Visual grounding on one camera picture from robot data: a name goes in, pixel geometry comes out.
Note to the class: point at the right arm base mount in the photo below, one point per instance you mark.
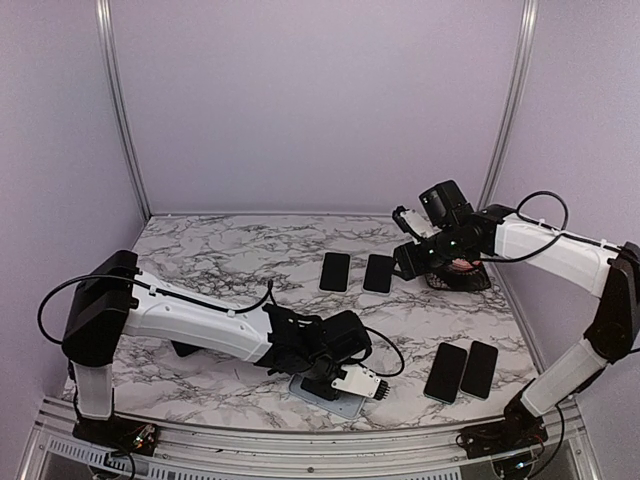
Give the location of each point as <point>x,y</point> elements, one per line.
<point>517,430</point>

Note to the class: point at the black phone case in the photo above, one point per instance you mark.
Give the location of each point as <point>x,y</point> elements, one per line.
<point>183,350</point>

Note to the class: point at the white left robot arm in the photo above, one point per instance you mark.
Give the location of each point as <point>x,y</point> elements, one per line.
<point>118,299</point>

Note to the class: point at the black smartphone mint edge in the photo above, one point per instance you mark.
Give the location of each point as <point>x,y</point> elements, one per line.
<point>446,373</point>

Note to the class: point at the left aluminium frame post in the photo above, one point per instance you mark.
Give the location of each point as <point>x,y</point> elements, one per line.
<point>109,51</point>

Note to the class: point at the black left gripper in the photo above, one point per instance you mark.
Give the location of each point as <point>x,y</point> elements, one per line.
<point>318,390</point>

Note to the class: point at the black smartphone green edge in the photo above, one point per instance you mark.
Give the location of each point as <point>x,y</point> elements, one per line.
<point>479,370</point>

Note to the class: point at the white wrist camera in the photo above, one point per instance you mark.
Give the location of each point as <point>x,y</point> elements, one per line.
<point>360,381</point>
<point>413,224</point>

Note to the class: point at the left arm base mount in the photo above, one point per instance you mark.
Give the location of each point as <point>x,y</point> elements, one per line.
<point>133,436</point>

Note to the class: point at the red white patterned bowl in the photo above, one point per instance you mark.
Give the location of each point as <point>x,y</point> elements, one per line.
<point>464,266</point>

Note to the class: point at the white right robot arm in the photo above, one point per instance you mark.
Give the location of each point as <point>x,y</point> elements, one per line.
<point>603,273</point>

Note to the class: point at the right aluminium frame post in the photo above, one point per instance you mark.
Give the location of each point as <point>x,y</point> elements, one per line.
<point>515,93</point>

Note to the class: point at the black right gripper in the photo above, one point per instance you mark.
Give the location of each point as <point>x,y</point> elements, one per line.
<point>410,264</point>

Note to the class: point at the black patterned square plate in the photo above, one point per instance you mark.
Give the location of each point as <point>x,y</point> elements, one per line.
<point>454,279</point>

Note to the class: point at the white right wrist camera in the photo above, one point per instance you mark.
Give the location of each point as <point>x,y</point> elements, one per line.
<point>413,224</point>

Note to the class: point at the aluminium front rail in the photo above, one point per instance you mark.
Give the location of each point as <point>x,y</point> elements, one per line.
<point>185,451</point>

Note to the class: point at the aluminium frame post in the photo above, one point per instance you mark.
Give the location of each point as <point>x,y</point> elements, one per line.
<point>109,51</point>
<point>515,93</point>

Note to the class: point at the light blue phone case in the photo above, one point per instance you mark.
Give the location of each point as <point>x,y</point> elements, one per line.
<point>346,406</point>

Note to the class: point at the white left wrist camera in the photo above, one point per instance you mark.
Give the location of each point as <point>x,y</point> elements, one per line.
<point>360,381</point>

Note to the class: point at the black smartphone teal edge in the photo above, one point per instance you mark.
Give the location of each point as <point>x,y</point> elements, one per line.
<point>334,271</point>

